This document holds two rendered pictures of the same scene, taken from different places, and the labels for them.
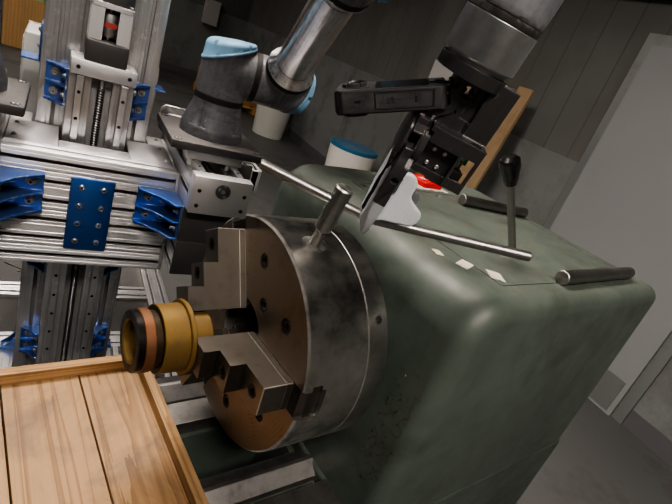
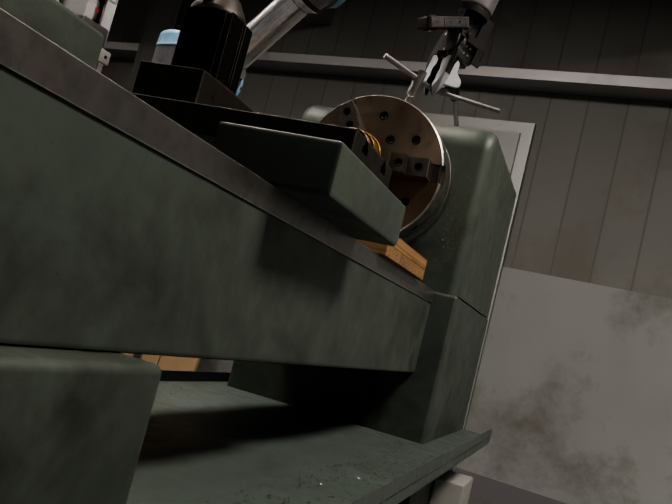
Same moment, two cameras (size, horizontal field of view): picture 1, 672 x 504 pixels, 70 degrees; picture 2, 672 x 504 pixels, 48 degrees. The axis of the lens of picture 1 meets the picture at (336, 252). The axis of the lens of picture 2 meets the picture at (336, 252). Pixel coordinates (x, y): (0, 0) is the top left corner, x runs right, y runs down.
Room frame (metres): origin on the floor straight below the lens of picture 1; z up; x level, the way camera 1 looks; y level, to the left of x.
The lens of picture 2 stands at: (-0.83, 0.82, 0.74)
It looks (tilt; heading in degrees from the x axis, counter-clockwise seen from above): 5 degrees up; 333
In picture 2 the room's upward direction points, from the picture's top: 14 degrees clockwise
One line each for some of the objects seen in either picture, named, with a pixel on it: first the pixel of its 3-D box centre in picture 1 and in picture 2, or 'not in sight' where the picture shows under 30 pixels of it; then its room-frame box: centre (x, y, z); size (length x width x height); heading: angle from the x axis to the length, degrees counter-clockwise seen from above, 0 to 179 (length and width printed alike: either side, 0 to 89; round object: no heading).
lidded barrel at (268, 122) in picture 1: (273, 112); not in sight; (6.95, 1.56, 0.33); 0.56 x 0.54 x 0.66; 37
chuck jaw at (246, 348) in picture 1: (253, 374); (407, 167); (0.46, 0.04, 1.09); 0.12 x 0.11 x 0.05; 43
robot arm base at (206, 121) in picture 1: (214, 114); not in sight; (1.16, 0.40, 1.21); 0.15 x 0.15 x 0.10
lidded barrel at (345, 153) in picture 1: (344, 174); not in sight; (4.94, 0.20, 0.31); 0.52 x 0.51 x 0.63; 125
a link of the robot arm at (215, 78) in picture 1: (229, 67); (178, 57); (1.17, 0.39, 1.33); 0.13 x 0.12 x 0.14; 116
